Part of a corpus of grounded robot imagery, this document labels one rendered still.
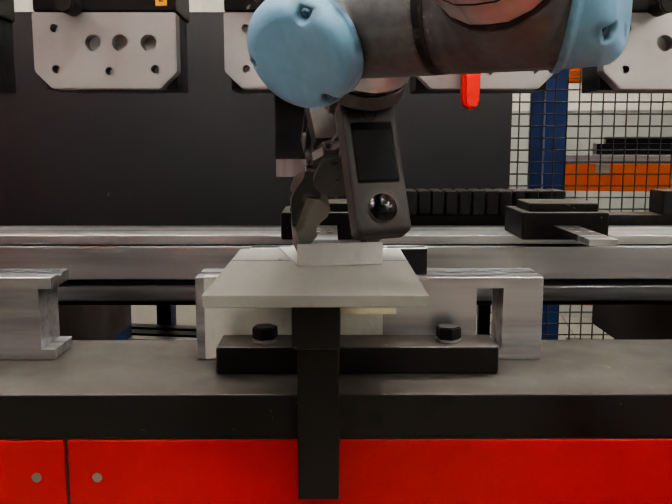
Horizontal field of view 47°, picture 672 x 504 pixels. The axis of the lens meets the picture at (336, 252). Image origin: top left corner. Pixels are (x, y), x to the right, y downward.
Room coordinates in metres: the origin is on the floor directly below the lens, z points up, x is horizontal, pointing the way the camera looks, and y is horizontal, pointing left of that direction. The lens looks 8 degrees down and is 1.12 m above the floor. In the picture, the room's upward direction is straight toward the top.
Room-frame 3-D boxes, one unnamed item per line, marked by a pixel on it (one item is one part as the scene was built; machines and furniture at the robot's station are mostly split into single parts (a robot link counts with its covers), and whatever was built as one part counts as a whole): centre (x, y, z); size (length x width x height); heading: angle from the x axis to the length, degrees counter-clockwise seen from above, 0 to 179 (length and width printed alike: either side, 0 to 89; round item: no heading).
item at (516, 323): (0.87, -0.04, 0.92); 0.39 x 0.06 x 0.10; 90
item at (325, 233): (1.03, 0.02, 1.01); 0.26 x 0.12 x 0.05; 0
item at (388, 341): (0.82, -0.02, 0.89); 0.30 x 0.05 x 0.03; 90
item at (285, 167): (0.87, 0.02, 1.13); 0.10 x 0.02 x 0.10; 90
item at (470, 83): (0.81, -0.14, 1.20); 0.04 x 0.02 x 0.10; 0
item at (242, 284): (0.73, 0.02, 1.00); 0.26 x 0.18 x 0.01; 0
